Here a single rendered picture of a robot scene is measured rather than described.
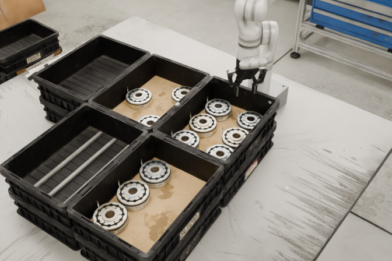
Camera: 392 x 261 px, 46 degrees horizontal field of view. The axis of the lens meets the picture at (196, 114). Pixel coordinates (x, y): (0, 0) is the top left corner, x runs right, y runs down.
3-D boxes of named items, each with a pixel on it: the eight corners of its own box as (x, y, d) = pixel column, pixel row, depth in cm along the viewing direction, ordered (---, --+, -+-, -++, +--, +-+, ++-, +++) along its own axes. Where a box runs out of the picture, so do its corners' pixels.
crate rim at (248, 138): (212, 79, 183) (212, 74, 182) (280, 104, 170) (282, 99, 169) (150, 136, 158) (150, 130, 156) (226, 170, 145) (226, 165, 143)
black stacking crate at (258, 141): (212, 98, 189) (212, 76, 182) (277, 124, 176) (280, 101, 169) (153, 155, 164) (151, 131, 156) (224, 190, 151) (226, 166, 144)
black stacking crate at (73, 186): (90, 126, 176) (86, 102, 169) (151, 155, 164) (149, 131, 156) (6, 193, 151) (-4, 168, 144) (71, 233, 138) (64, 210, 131)
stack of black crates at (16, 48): (45, 75, 320) (30, 17, 291) (73, 91, 305) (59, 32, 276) (-6, 103, 296) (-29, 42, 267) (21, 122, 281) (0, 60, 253)
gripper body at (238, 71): (256, 47, 155) (255, 70, 161) (232, 50, 154) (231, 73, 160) (263, 59, 150) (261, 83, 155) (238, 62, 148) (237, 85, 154)
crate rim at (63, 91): (100, 38, 209) (99, 33, 207) (152, 57, 196) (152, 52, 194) (31, 81, 183) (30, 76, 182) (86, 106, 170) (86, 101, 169)
